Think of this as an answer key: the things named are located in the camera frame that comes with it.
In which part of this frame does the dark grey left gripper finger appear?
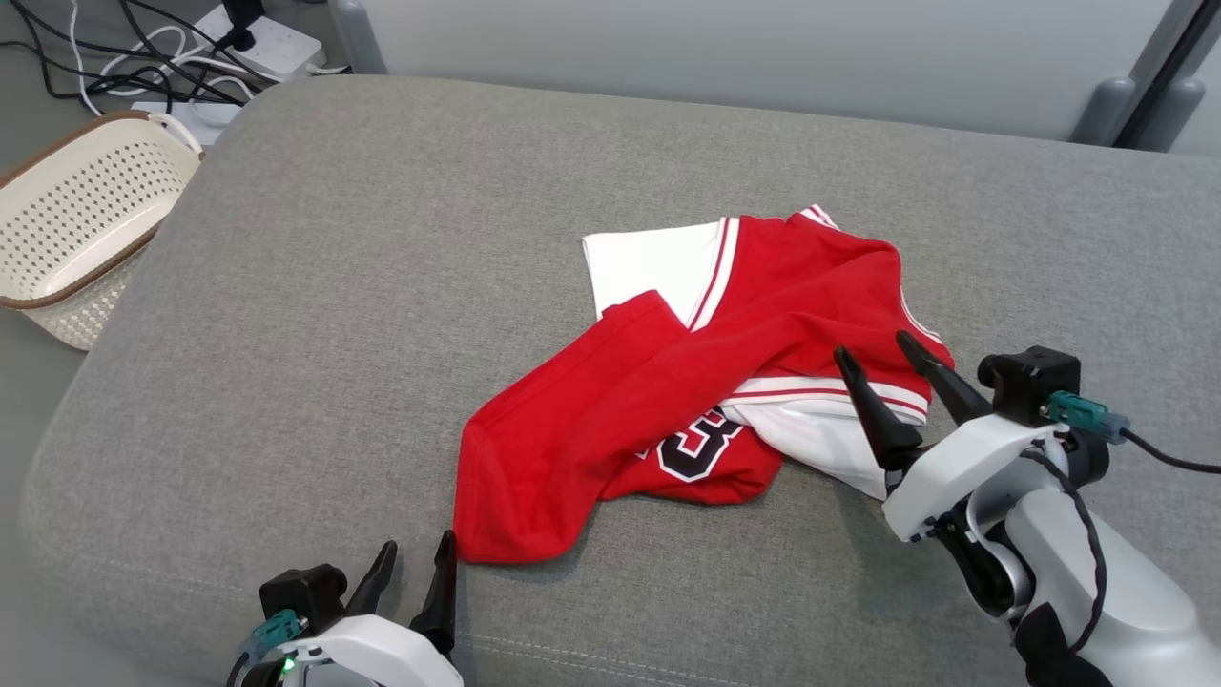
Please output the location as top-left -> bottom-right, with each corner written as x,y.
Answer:
345,541 -> 399,617
410,531 -> 459,656

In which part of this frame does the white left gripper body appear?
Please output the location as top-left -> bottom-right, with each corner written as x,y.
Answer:
284,614 -> 465,687

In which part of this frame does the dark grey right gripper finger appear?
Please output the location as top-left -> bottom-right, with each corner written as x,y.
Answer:
834,345 -> 924,470
895,330 -> 993,427

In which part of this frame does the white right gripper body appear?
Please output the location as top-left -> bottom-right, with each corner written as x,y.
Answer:
881,412 -> 1069,545

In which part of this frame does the red and white jersey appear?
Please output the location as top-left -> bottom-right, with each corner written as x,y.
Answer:
454,203 -> 956,564

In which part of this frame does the grey fabric sofa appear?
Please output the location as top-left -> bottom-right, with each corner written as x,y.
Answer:
19,74 -> 1221,687

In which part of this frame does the grey partition foot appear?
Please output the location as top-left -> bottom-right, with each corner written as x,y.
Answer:
329,0 -> 387,75
1073,76 -> 1136,146
1140,76 -> 1208,152

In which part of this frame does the cream perforated laundry basket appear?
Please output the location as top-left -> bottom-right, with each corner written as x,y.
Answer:
0,110 -> 204,351

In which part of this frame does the small white power strip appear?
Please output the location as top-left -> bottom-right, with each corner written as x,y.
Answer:
131,98 -> 241,146

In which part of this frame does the black power plug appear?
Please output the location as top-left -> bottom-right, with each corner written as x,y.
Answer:
221,0 -> 268,53

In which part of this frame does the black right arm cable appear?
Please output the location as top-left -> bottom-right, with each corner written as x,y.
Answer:
1019,391 -> 1221,661

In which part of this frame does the dark partition post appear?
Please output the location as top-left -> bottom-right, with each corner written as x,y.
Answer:
1111,0 -> 1221,149

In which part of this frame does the white floor cable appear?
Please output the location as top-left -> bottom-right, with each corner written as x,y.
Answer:
67,0 -> 260,117

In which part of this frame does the black floor cable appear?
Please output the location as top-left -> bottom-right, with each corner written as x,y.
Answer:
10,0 -> 254,108

